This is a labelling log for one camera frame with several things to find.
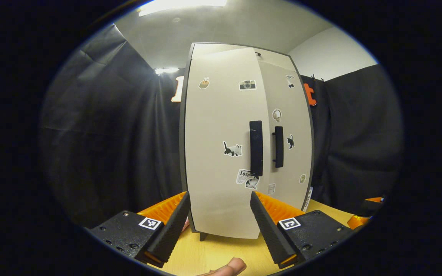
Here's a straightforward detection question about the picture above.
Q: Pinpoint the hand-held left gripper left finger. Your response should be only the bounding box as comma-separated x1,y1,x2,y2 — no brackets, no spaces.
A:
87,191,191,268

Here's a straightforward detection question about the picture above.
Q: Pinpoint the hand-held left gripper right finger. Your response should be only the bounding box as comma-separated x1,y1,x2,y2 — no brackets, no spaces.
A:
250,191,354,269

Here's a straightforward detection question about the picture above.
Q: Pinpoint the white shoe cabinet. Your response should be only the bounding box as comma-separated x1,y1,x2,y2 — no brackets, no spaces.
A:
179,42,315,242

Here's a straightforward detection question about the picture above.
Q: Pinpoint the white cabinet door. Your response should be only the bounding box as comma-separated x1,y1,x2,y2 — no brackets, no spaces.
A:
185,47,271,239
259,61,313,211

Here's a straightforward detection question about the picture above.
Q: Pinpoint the black backdrop cloth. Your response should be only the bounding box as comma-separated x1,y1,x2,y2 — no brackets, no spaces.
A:
39,23,404,227

